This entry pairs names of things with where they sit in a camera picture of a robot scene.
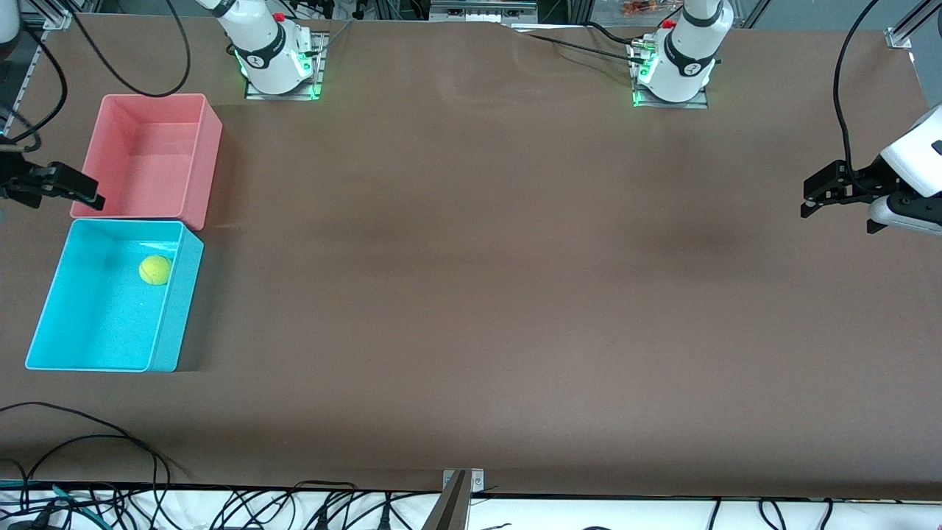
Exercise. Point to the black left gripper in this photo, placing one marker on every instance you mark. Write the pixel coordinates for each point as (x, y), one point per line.
(867, 182)

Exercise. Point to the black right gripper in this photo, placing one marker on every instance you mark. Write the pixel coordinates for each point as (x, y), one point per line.
(15, 179)

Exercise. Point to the yellow-green tennis ball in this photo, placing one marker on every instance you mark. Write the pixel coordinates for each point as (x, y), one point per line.
(155, 269)

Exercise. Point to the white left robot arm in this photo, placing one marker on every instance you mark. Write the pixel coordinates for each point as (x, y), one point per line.
(688, 70)

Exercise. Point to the pink plastic bin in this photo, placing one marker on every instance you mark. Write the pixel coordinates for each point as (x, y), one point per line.
(158, 169)

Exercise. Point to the blue plastic bin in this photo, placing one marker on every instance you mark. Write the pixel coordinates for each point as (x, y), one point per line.
(96, 324)

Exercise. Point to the orange items behind table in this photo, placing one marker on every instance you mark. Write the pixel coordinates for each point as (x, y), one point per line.
(640, 7)

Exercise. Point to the brown table cover mat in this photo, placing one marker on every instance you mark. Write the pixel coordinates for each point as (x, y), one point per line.
(471, 331)

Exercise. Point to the grey metal pole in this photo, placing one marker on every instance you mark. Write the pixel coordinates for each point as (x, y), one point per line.
(452, 508)

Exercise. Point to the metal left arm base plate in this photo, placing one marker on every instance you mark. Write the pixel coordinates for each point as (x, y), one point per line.
(699, 103)

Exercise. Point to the aluminium corner bracket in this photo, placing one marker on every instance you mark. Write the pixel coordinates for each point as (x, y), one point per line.
(59, 18)
(898, 38)

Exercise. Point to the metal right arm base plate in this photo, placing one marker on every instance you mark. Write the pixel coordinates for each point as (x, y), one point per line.
(283, 96)

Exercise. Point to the aluminium frame rail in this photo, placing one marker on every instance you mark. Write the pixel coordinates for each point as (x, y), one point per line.
(482, 9)

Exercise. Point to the small metal clamp bracket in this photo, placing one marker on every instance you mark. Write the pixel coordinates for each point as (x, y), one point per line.
(478, 482)

